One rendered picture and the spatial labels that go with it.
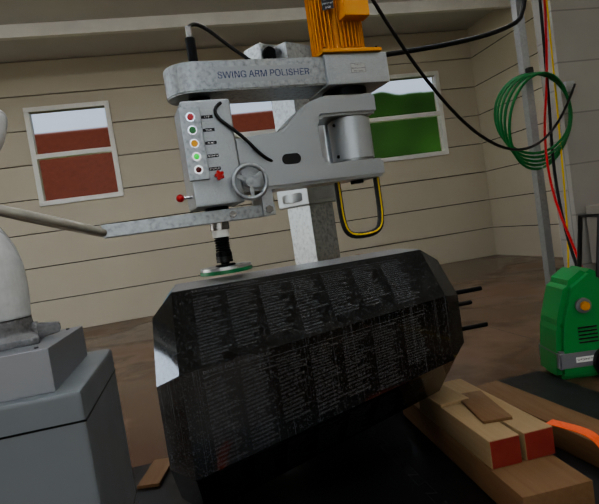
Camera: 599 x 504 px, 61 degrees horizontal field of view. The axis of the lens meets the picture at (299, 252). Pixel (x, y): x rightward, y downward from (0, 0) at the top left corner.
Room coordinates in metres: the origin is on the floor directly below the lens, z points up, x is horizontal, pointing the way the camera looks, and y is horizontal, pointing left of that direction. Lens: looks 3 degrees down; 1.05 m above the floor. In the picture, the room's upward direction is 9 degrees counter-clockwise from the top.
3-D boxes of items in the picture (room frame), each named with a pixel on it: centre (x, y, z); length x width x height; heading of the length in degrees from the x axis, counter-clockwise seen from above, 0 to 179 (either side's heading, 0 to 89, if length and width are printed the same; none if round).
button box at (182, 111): (2.00, 0.34, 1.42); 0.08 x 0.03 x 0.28; 109
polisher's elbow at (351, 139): (2.34, -0.31, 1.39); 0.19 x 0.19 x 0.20
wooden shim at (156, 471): (2.28, 0.80, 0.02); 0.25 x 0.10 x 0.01; 178
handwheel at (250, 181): (2.05, 0.16, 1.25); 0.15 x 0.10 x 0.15; 109
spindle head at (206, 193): (2.16, 0.24, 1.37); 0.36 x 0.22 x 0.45; 109
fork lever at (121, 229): (2.09, 0.42, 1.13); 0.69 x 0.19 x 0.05; 109
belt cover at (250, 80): (2.24, -0.02, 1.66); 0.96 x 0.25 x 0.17; 109
